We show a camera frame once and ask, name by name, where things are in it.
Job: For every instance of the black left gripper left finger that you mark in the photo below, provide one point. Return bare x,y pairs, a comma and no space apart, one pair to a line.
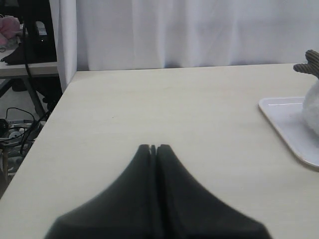
125,210

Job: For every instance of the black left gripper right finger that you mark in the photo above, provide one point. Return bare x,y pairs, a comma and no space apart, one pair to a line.
190,211

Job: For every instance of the white plush snowman toy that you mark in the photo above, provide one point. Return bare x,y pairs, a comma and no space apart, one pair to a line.
310,109

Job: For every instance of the white rectangular tray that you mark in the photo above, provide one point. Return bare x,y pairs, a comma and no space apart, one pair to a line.
285,117

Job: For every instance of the grey side table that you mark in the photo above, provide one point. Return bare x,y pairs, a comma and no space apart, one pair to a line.
48,69

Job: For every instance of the pink plush toy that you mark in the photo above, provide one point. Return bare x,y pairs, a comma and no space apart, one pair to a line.
9,26

